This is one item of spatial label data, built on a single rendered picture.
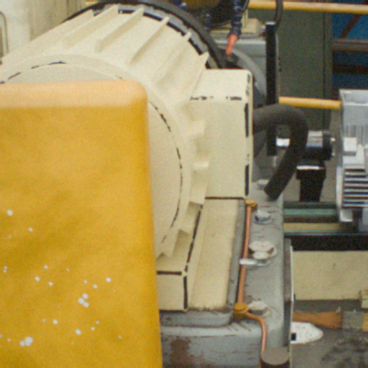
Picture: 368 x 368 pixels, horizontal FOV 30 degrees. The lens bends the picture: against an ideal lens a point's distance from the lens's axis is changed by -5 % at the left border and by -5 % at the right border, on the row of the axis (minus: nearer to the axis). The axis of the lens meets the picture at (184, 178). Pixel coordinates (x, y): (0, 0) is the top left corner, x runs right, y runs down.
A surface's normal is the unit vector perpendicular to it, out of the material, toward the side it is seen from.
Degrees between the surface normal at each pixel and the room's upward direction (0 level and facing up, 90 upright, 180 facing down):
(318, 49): 90
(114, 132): 90
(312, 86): 90
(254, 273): 0
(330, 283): 90
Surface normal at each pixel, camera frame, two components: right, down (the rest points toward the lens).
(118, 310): -0.11, 0.36
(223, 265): -0.03, -0.93
